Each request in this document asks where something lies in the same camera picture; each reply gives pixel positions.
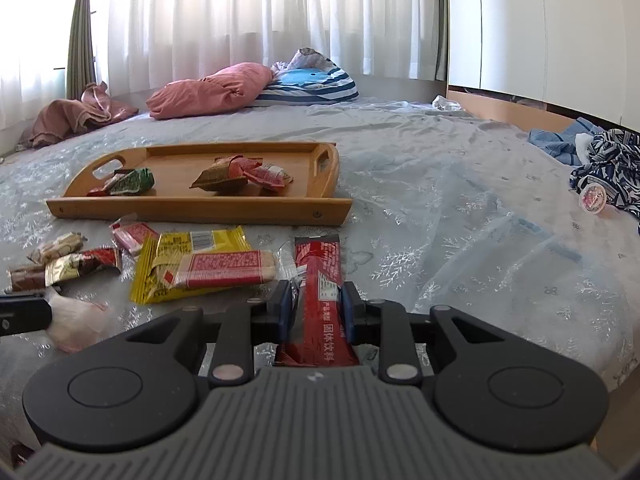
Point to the pink white snack packet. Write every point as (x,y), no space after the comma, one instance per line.
(270,175)

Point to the white wardrobe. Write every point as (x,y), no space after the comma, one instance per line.
(525,20)

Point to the yellow snack packet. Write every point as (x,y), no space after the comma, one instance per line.
(210,240)

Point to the blue striped pillow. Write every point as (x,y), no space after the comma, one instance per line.
(310,87)

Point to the crumpled white plastic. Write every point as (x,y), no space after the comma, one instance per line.
(447,102)

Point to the wooden tray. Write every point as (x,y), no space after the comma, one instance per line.
(175,170)

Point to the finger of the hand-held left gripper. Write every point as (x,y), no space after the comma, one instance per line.
(25,315)

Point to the brown snack packet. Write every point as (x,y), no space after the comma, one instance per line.
(25,277)

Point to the small red snack packet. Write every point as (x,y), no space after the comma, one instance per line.
(135,235)

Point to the small round cup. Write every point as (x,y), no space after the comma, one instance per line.
(592,197)

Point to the green pea snack packet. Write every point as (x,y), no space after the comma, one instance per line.
(132,182)

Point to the red label cracker packet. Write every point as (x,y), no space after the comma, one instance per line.
(225,267)

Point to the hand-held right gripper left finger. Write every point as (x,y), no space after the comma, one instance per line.
(282,310)

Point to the large red peanut packet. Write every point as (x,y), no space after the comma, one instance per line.
(215,177)

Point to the dusty pink garment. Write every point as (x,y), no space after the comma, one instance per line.
(65,115)

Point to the gold snack packet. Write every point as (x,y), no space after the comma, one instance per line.
(70,265)

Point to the cream wafer packet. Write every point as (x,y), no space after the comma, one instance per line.
(60,247)

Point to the white sheer curtain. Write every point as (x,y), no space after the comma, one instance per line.
(225,10)

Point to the wooden bed frame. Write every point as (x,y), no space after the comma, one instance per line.
(500,107)

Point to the navy patterned cloth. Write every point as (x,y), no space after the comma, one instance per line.
(615,170)

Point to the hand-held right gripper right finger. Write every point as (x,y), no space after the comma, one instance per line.
(350,310)

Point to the long red stick sachet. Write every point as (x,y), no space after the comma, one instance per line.
(320,310)

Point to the grey green curtain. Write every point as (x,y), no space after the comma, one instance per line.
(80,35)
(441,20)

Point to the floral white cloth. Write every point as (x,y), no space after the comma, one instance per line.
(305,57)

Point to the pink pillow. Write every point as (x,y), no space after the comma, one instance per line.
(210,90)

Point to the snowflake bed cover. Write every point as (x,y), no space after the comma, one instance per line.
(450,185)

